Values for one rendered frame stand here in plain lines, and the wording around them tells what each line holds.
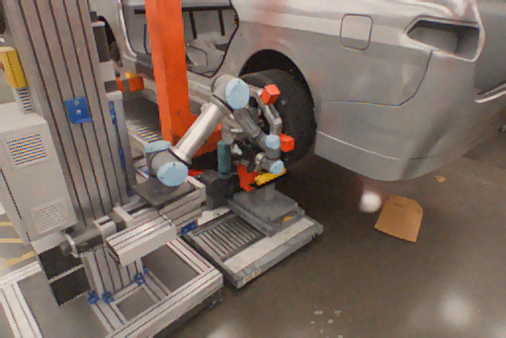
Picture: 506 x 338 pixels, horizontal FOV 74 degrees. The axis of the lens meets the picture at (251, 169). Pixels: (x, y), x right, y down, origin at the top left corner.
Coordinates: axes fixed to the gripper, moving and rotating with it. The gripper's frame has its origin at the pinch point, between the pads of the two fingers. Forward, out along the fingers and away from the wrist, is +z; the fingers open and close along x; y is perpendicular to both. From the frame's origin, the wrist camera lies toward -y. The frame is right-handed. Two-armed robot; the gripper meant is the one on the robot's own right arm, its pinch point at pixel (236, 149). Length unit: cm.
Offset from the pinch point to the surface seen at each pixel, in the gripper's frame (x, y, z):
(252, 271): 7, -75, -23
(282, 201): -48, -60, 6
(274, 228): -26, -67, -8
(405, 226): -120, -82, -60
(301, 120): -39.1, 12.6, -14.3
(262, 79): -29.3, 33.6, 10.6
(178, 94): 1, 19, 60
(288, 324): 13, -83, -60
